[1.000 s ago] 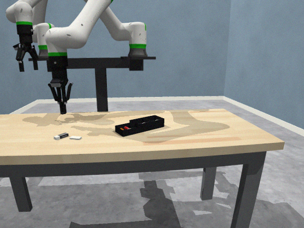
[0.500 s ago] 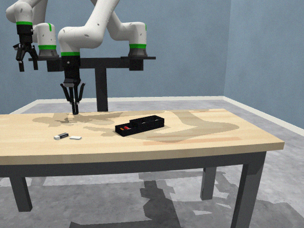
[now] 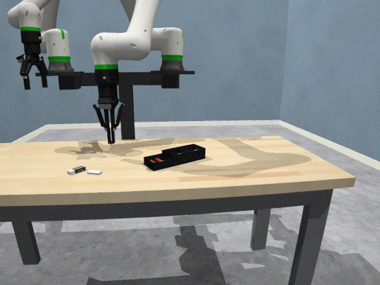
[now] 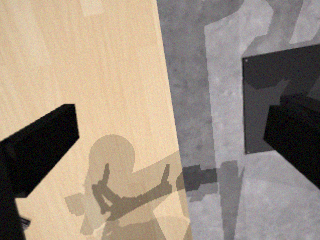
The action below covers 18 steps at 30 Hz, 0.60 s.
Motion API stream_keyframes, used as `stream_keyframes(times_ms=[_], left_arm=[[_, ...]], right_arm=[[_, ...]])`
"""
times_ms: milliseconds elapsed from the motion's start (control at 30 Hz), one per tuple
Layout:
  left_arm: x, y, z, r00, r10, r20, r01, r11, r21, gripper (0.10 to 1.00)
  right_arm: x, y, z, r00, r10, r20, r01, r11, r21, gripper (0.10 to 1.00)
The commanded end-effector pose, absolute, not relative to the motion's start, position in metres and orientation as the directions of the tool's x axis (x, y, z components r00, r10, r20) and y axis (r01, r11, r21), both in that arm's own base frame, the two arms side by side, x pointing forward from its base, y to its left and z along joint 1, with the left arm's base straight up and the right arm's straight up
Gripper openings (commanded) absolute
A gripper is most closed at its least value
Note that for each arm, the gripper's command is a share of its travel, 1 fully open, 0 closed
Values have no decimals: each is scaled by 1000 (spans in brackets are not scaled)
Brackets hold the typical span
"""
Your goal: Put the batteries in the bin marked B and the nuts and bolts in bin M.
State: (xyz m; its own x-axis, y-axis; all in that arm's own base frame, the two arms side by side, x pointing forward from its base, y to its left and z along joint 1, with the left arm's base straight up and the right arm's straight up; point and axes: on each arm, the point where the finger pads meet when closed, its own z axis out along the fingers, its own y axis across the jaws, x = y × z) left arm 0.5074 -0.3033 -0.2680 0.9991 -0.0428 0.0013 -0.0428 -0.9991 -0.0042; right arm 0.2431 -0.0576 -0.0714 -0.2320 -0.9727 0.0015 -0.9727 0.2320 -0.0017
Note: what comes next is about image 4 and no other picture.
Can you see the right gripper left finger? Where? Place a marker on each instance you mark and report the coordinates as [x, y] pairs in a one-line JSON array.
[[27, 156]]

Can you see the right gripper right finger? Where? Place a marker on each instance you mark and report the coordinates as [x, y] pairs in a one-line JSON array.
[[297, 139]]

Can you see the black eraser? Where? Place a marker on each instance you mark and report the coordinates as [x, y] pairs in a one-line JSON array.
[[25, 223]]

